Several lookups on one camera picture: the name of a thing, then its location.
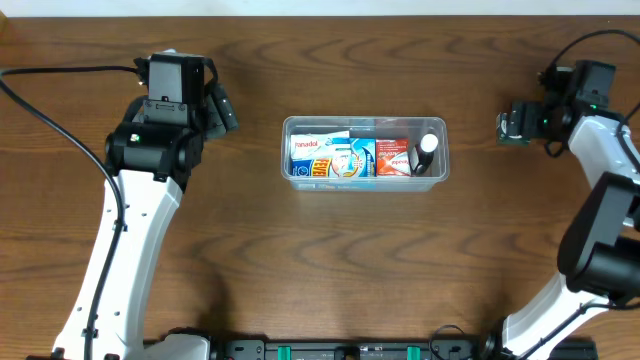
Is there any red Panadol ActiFast box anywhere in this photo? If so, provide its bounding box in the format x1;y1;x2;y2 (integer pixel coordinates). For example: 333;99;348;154
376;138;411;177

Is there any green Zam-Buk box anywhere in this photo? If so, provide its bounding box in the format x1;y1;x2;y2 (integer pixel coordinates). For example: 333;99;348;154
496;111;530;146

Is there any clear plastic container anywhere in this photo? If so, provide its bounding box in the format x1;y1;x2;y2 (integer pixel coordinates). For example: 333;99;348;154
281;116;450;192

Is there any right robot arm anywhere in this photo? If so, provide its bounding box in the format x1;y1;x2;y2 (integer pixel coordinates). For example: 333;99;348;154
478;60;639;359

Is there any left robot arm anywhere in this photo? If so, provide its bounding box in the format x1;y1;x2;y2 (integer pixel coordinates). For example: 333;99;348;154
50;50;238;359

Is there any blue medicine box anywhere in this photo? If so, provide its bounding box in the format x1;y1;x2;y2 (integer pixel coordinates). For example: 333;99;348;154
291;137;377;179

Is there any dark bottle white cap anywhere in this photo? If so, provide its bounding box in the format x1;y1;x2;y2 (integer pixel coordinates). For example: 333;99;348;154
407;133;439;176

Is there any white Panadol box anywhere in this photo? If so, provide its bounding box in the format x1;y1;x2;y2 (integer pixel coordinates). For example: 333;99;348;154
290;130;350;160

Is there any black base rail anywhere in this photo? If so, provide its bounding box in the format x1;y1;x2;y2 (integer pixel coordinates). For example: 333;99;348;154
144;337;599;360

